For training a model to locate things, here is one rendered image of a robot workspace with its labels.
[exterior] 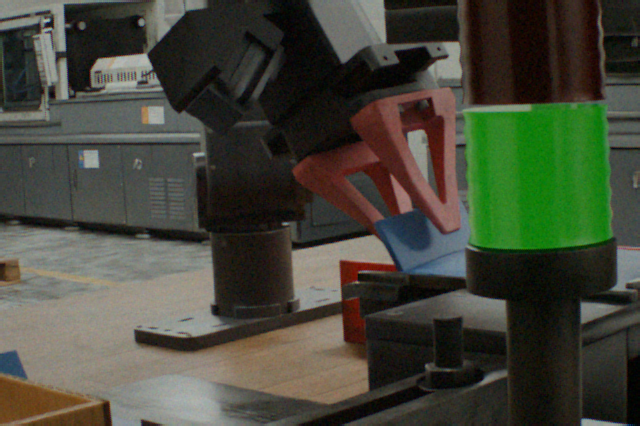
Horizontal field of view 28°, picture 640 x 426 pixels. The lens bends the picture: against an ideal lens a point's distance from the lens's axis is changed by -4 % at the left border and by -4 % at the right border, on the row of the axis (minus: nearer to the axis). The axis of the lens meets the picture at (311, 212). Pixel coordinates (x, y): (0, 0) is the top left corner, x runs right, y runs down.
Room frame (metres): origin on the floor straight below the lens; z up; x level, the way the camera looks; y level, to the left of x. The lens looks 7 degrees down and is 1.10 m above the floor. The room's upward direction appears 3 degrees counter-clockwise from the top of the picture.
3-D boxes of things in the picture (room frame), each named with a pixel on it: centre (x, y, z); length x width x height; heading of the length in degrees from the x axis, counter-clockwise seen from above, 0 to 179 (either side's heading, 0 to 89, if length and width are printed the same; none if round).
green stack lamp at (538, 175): (0.33, -0.06, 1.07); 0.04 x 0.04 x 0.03
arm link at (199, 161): (0.99, 0.04, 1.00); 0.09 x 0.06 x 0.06; 98
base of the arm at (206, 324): (1.00, 0.05, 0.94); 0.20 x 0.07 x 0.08; 136
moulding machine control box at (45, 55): (9.35, 1.84, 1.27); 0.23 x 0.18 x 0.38; 132
